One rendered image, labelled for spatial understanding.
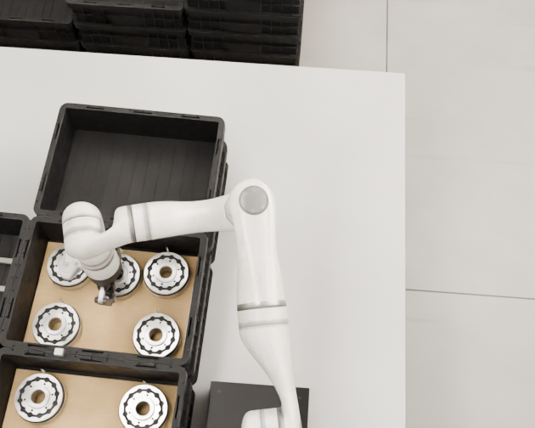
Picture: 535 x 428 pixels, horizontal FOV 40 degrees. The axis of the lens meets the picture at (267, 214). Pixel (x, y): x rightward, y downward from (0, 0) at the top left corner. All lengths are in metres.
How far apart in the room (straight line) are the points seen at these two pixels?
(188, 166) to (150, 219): 0.49
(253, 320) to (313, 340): 0.48
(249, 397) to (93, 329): 0.38
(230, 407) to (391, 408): 0.38
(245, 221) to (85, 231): 0.29
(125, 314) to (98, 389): 0.17
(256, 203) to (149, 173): 0.54
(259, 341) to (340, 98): 0.94
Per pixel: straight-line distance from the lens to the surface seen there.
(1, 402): 1.67
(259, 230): 1.33
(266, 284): 1.32
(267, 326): 1.31
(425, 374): 2.53
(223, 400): 1.67
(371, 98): 2.08
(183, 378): 1.53
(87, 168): 1.85
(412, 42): 3.12
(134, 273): 1.68
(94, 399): 1.66
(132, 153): 1.85
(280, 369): 1.32
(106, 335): 1.68
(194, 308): 1.57
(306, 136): 2.00
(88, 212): 1.37
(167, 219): 1.35
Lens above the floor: 2.42
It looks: 66 degrees down
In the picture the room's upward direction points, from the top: 1 degrees clockwise
